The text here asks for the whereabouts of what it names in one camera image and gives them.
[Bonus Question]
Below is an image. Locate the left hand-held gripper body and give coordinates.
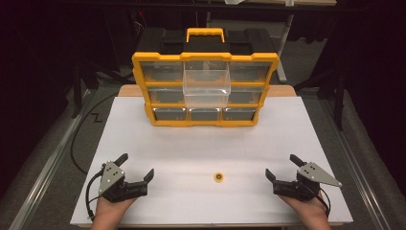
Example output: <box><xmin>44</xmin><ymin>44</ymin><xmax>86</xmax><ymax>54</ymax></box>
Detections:
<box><xmin>97</xmin><ymin>160</ymin><xmax>149</xmax><ymax>204</ymax></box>

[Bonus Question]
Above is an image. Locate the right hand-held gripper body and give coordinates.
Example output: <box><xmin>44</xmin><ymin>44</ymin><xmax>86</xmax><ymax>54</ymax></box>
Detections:
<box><xmin>272</xmin><ymin>161</ymin><xmax>344</xmax><ymax>202</ymax></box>

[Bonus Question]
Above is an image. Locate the person's left hand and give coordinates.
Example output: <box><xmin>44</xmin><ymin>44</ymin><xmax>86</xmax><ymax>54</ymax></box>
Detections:
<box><xmin>94</xmin><ymin>195</ymin><xmax>139</xmax><ymax>223</ymax></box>

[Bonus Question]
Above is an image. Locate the person's right hand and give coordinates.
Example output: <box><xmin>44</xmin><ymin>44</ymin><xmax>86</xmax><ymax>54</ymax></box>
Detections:
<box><xmin>279</xmin><ymin>194</ymin><xmax>329</xmax><ymax>223</ymax></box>

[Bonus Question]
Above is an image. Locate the set of closed clear drawers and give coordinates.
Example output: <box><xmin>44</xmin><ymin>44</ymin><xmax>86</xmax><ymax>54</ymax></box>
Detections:
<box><xmin>140</xmin><ymin>61</ymin><xmax>272</xmax><ymax>122</ymax></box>

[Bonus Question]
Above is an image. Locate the dark metal stand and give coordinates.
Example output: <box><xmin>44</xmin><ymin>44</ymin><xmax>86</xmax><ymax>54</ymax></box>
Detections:
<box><xmin>71</xmin><ymin>54</ymin><xmax>100</xmax><ymax>120</ymax></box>
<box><xmin>293</xmin><ymin>68</ymin><xmax>348</xmax><ymax>131</ymax></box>

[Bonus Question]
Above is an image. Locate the grey metal pole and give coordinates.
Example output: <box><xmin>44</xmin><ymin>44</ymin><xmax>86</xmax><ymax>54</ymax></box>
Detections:
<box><xmin>277</xmin><ymin>13</ymin><xmax>295</xmax><ymax>84</ymax></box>

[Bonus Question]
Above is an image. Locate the open clear plastic drawer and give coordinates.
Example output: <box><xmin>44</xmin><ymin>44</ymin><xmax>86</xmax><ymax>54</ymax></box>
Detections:
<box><xmin>182</xmin><ymin>60</ymin><xmax>232</xmax><ymax>109</ymax></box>

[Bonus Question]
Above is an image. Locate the yellow and black drawer cabinet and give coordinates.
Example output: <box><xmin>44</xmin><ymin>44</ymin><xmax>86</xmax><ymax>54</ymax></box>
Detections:
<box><xmin>131</xmin><ymin>27</ymin><xmax>281</xmax><ymax>128</ymax></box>

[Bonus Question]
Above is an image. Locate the left hand-held gripper black cable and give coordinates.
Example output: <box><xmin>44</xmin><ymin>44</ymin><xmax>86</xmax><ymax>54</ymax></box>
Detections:
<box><xmin>84</xmin><ymin>170</ymin><xmax>107</xmax><ymax>222</ymax></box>

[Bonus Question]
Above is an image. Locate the hand-held gripper black cable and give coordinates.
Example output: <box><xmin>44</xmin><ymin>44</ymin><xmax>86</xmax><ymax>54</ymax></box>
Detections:
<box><xmin>84</xmin><ymin>170</ymin><xmax>107</xmax><ymax>222</ymax></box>
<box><xmin>315</xmin><ymin>186</ymin><xmax>331</xmax><ymax>219</ymax></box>

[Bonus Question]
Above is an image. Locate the right hand-held gripper black cable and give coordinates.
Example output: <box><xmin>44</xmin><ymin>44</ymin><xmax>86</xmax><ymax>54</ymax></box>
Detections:
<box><xmin>315</xmin><ymin>186</ymin><xmax>331</xmax><ymax>219</ymax></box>

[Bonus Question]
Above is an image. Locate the aluminium floor rail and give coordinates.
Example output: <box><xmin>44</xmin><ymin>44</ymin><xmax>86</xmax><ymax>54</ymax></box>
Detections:
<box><xmin>319</xmin><ymin>97</ymin><xmax>392</xmax><ymax>230</ymax></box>
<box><xmin>9</xmin><ymin>89</ymin><xmax>92</xmax><ymax>230</ymax></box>

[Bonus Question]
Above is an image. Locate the long black floor cable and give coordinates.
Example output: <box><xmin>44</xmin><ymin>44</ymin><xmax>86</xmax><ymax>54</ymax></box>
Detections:
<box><xmin>70</xmin><ymin>92</ymin><xmax>120</xmax><ymax>176</ymax></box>

